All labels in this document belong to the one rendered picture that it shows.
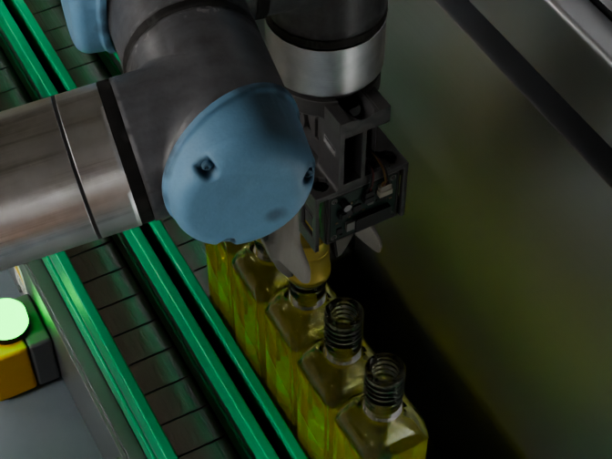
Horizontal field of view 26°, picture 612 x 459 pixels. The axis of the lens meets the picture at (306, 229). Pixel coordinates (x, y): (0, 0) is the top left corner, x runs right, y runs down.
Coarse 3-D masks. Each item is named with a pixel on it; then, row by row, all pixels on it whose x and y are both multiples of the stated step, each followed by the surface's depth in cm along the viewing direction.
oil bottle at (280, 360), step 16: (288, 288) 106; (272, 304) 106; (288, 304) 105; (272, 320) 106; (288, 320) 104; (304, 320) 104; (320, 320) 104; (272, 336) 108; (288, 336) 104; (304, 336) 104; (320, 336) 105; (272, 352) 110; (288, 352) 106; (272, 368) 111; (288, 368) 107; (272, 384) 113; (288, 384) 109; (272, 400) 115; (288, 400) 111; (288, 416) 113
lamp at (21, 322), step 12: (0, 300) 135; (12, 300) 135; (0, 312) 134; (12, 312) 134; (24, 312) 135; (0, 324) 133; (12, 324) 134; (24, 324) 135; (0, 336) 134; (12, 336) 134; (24, 336) 135
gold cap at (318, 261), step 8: (304, 240) 99; (320, 240) 99; (304, 248) 98; (320, 248) 99; (328, 248) 100; (312, 256) 99; (320, 256) 99; (328, 256) 100; (312, 264) 100; (320, 264) 100; (328, 264) 101; (312, 272) 100; (320, 272) 101; (328, 272) 102; (296, 280) 101; (312, 280) 101; (320, 280) 101
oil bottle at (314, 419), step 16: (304, 352) 103; (320, 352) 102; (368, 352) 102; (304, 368) 103; (320, 368) 101; (336, 368) 101; (352, 368) 101; (304, 384) 104; (320, 384) 101; (336, 384) 100; (352, 384) 101; (304, 400) 106; (320, 400) 102; (336, 400) 101; (304, 416) 107; (320, 416) 104; (304, 432) 109; (320, 432) 105; (304, 448) 111; (320, 448) 107
